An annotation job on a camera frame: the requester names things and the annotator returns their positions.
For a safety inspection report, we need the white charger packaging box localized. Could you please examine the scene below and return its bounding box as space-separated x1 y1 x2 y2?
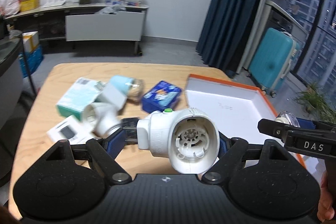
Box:
47 115 95 145

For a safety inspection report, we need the black charger adapter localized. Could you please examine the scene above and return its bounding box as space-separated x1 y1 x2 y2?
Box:
121 117 139 129

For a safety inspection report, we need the white plug-in device green button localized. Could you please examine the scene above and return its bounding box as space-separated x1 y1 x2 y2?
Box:
136 107 220 174

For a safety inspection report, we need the teal white carton box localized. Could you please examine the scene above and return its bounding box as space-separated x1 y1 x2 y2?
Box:
56 77 105 120

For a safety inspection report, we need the jar with light-blue lid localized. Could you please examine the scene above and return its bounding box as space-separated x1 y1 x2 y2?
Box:
109 75 145 102

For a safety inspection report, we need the white usb charger cube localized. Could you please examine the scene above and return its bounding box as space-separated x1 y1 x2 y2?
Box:
96 83 127 111

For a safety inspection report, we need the person's right hand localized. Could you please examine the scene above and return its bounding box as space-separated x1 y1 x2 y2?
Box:
317 171 335 222

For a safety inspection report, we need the floor potted grass plant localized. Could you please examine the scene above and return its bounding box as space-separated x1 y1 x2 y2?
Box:
294 82 335 124

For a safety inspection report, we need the orange-edged white tray box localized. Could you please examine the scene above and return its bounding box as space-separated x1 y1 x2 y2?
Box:
184 73 308 168

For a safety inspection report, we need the teal hard-shell suitcase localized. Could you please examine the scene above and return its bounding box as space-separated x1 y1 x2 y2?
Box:
248 28 300 97

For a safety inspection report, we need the dark blue curtain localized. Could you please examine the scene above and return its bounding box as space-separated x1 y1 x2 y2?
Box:
196 0 260 78

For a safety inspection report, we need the white tv console cabinet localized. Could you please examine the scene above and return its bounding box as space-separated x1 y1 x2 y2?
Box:
6 3 149 55

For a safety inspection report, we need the round black side table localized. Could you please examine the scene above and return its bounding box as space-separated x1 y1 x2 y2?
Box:
1 30 35 186

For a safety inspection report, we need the white yellow-taped carton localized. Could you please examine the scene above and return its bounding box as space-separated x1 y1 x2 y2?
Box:
23 31 39 53

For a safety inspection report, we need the clutter of packets on console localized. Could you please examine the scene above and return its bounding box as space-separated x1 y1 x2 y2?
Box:
95 0 142 14

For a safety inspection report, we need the yellow cardboard box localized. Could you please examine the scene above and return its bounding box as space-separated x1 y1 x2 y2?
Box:
20 0 40 12

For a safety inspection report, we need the white plastic bag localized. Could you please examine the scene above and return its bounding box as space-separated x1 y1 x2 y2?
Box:
0 0 21 16

